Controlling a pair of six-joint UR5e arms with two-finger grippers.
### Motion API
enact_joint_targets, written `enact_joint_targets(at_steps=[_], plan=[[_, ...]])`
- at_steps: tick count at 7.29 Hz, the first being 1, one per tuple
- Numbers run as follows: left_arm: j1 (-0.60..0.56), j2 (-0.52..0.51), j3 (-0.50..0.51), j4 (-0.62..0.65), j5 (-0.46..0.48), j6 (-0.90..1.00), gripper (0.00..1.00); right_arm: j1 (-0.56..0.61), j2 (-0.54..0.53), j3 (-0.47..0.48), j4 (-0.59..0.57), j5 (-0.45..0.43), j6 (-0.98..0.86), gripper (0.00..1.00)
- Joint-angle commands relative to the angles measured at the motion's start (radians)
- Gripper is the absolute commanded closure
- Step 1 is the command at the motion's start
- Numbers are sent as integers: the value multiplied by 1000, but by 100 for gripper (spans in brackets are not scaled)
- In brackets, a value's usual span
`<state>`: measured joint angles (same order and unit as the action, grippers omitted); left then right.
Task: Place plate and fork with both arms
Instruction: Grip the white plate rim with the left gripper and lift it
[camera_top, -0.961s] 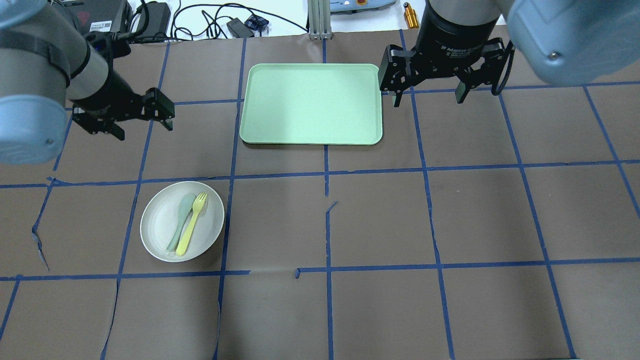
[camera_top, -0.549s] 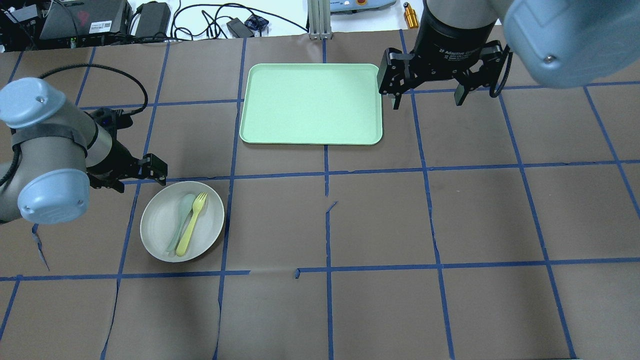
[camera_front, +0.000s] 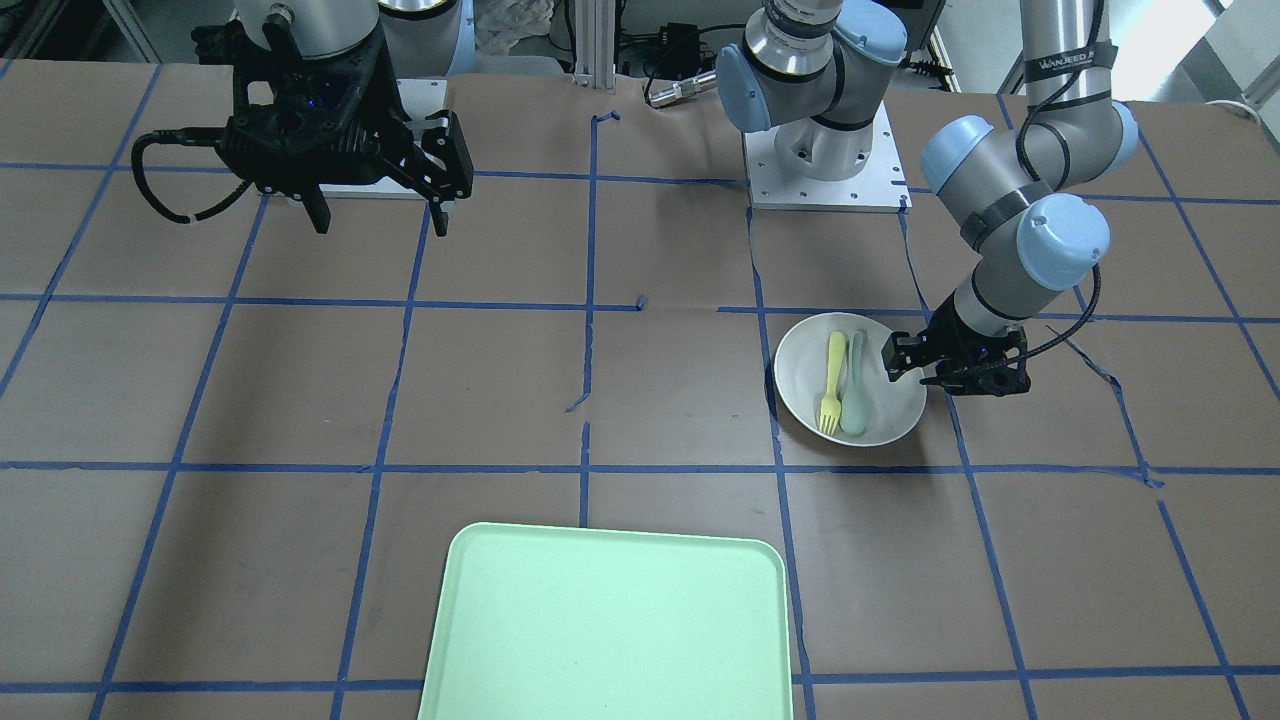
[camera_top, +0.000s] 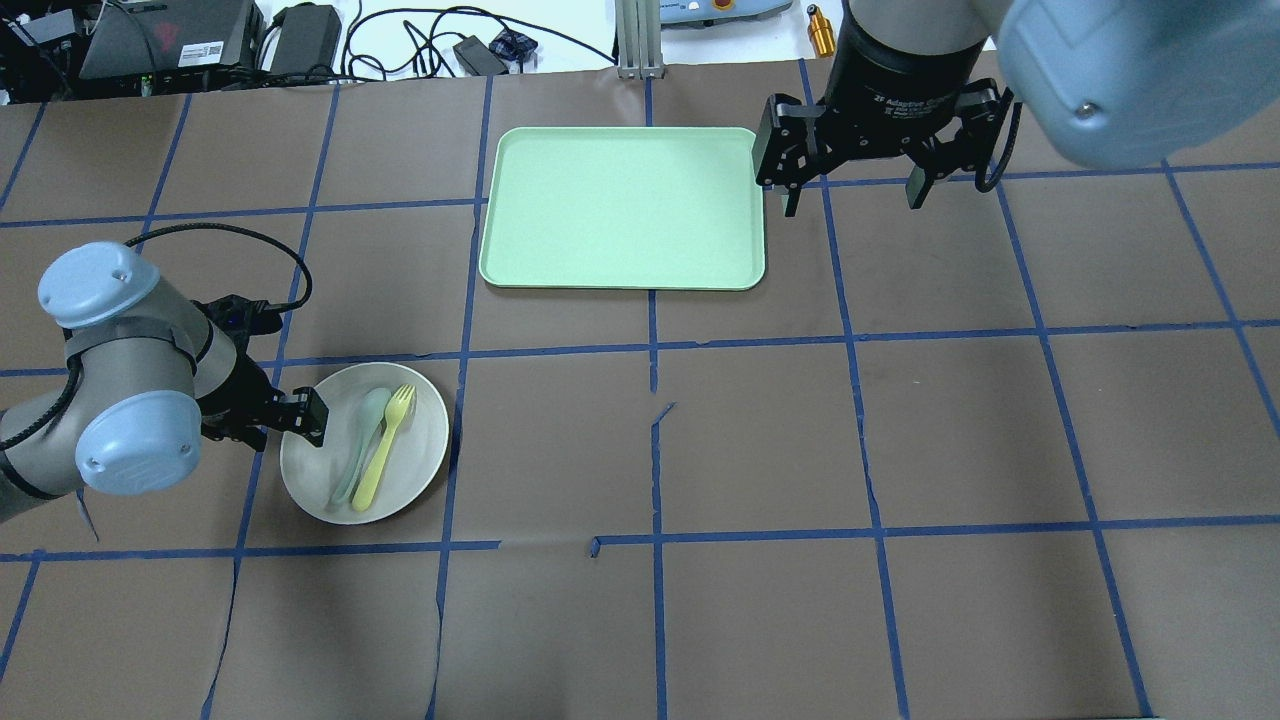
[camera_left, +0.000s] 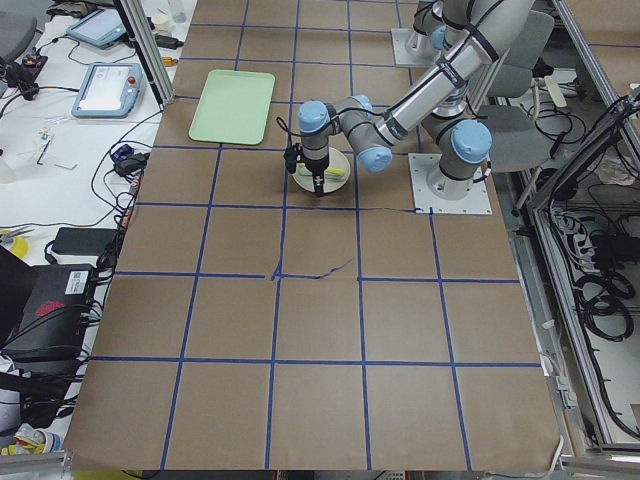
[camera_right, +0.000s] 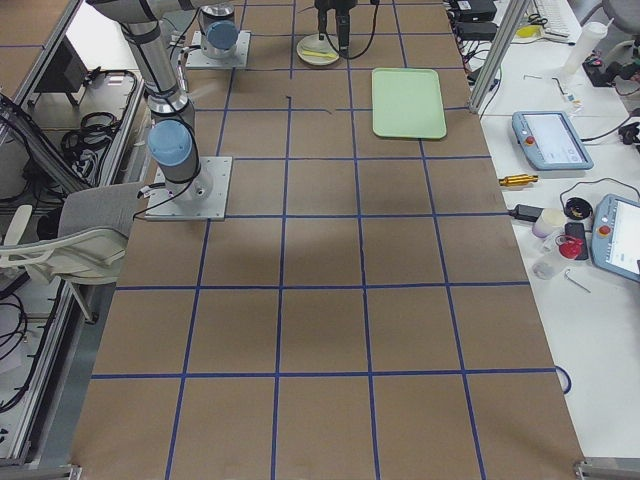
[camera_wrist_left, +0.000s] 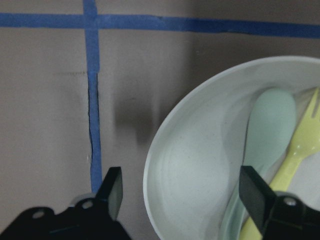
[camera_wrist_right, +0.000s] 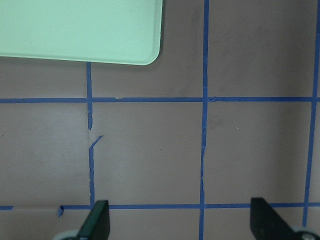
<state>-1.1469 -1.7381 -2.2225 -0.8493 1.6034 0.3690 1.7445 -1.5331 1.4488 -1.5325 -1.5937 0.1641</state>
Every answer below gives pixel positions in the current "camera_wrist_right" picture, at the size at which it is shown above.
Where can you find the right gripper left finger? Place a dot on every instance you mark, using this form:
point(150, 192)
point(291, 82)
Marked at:
point(97, 224)

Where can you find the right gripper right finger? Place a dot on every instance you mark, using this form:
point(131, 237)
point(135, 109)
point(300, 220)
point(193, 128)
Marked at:
point(266, 223)

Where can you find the light green tray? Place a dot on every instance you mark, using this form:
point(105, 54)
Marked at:
point(103, 31)

